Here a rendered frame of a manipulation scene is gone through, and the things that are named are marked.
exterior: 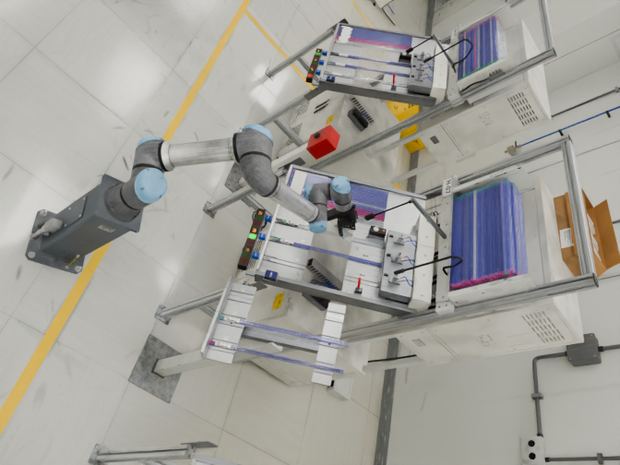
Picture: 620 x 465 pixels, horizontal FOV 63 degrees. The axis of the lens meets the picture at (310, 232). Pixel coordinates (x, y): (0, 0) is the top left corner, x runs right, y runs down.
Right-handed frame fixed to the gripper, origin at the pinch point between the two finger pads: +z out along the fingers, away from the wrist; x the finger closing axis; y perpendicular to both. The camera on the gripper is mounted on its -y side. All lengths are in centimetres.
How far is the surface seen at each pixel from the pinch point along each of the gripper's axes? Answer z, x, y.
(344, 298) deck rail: 3.5, -32.1, 5.7
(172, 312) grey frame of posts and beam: 26, -36, -83
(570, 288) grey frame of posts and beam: -24, -36, 88
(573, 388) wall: 123, -3, 127
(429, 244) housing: 3.5, 1.5, 39.5
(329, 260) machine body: 40.0, 14.4, -13.1
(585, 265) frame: -27, -28, 93
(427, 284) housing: 3.6, -20.9, 40.0
